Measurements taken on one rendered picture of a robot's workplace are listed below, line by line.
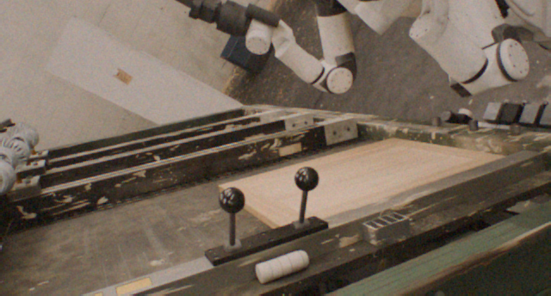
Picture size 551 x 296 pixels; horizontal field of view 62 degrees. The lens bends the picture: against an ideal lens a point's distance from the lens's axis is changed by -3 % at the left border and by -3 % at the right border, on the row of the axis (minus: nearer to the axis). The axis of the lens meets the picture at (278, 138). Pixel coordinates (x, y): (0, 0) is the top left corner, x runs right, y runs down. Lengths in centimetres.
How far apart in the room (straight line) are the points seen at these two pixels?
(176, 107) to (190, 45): 156
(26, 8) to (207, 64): 229
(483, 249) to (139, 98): 455
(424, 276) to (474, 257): 7
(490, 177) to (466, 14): 32
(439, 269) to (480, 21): 52
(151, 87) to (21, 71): 202
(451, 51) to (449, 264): 40
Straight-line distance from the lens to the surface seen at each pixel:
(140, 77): 498
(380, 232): 80
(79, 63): 496
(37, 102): 649
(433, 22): 84
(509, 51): 94
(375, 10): 81
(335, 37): 137
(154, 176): 140
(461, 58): 88
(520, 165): 107
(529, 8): 141
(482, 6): 97
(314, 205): 98
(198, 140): 174
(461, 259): 63
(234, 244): 74
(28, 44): 641
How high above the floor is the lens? 177
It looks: 24 degrees down
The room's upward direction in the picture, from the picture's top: 63 degrees counter-clockwise
